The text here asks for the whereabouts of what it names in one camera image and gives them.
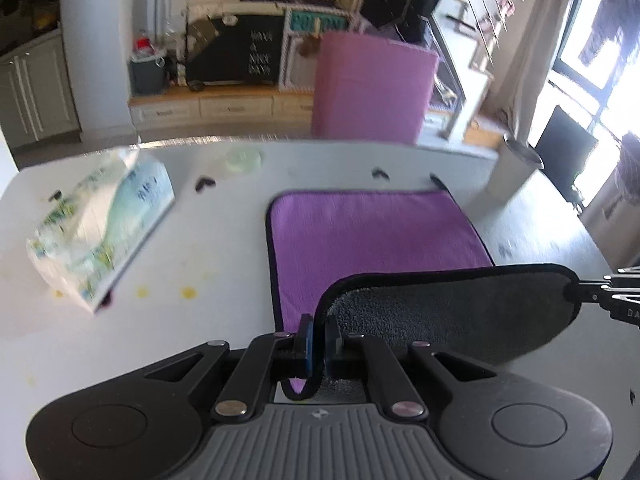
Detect black chalkboard cabinet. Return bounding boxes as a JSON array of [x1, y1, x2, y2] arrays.
[[184, 13, 284, 91]]

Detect low white drawer unit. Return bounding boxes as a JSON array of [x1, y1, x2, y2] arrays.
[[128, 86, 314, 130]]

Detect grey waste bin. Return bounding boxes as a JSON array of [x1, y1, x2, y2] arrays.
[[130, 52, 166, 96]]

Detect staircase with metal railing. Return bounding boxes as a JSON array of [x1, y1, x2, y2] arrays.
[[433, 0, 522, 142]]

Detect tissue pack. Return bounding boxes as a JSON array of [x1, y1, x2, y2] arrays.
[[26, 148, 175, 313]]

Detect teal poison sign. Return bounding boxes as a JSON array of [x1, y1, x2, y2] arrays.
[[290, 10, 349, 34]]

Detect grey kitchen cabinet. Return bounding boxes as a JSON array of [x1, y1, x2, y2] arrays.
[[1, 30, 79, 148]]

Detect grey microfibre towel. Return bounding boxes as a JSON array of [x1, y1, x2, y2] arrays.
[[278, 263, 584, 402]]

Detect pale green round lid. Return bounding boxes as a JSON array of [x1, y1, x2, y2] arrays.
[[224, 148, 262, 174]]

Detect beige curtain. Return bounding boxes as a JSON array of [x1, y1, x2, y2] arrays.
[[495, 0, 573, 144]]

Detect white steel-rimmed cup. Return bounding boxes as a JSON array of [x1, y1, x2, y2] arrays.
[[486, 136, 544, 203]]

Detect pink upright cushion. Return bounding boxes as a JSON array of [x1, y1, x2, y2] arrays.
[[311, 32, 439, 145]]

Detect purple microfibre towel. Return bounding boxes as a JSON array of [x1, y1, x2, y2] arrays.
[[266, 190, 494, 332]]

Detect black folding chair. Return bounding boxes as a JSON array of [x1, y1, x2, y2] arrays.
[[535, 105, 598, 214]]

